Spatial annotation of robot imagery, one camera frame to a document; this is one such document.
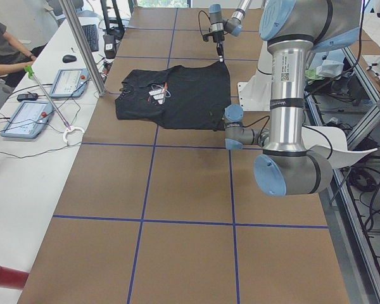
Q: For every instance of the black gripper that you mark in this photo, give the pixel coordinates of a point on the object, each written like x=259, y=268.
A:
x=217, y=37

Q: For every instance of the black t-shirt with logo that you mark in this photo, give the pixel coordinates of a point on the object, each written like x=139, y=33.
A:
x=177, y=98

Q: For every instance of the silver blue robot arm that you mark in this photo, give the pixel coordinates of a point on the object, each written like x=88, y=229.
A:
x=220, y=26
x=292, y=29

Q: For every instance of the green cloth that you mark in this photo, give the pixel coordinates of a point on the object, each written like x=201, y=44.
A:
x=311, y=75

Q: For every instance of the black keyboard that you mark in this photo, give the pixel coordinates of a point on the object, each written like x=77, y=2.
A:
x=91, y=34

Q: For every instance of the white plastic chair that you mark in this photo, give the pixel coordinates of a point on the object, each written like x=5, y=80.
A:
x=330, y=142

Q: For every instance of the black computer mouse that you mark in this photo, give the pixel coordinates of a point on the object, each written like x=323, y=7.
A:
x=68, y=58

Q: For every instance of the far teach pendant tablet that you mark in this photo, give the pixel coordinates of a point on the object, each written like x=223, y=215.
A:
x=69, y=83

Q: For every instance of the teach pendant tablet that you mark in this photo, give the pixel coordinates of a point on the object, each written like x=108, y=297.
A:
x=29, y=120
x=69, y=83

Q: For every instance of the metal reacher grabber tool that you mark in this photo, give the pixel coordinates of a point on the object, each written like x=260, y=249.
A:
x=69, y=128

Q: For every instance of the black phone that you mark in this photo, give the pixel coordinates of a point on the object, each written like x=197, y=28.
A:
x=27, y=97

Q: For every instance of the near teach pendant tablet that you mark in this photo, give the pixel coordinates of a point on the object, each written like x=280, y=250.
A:
x=29, y=120

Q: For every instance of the person in grey shirt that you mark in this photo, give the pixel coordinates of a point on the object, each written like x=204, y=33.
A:
x=14, y=57

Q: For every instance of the red fire extinguisher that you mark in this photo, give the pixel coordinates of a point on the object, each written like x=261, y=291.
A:
x=12, y=278

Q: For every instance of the aluminium frame post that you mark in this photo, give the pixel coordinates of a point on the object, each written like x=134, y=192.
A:
x=76, y=28

